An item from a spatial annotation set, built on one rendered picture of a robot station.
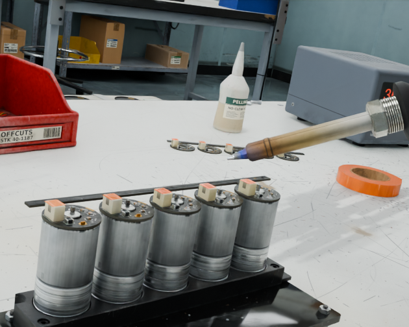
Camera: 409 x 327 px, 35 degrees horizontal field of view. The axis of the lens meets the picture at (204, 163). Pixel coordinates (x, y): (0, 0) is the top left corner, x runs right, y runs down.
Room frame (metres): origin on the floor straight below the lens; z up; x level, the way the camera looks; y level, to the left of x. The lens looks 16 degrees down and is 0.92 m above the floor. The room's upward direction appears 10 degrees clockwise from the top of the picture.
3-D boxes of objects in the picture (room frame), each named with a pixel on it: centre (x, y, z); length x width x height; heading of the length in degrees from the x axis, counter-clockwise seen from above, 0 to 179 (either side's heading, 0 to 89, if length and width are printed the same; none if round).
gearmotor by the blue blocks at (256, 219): (0.33, -0.03, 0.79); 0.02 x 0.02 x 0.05
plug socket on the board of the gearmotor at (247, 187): (0.33, -0.02, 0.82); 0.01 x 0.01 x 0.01; 43
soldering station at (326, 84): (0.85, -0.18, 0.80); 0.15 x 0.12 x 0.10; 33
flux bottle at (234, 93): (0.74, -0.02, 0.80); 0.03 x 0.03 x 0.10
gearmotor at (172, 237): (0.30, 0.01, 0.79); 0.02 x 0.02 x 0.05
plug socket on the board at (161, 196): (0.29, 0.02, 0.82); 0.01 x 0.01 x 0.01; 43
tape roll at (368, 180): (0.60, -0.16, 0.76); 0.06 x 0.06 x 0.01
